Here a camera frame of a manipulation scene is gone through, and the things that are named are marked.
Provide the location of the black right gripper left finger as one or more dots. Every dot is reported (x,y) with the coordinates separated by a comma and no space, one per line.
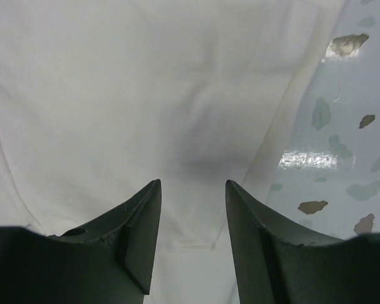
(130,229)

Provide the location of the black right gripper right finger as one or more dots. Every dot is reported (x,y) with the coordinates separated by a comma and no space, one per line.
(254,229)

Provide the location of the white t shirt red print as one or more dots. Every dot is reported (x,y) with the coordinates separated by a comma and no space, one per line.
(97,98)

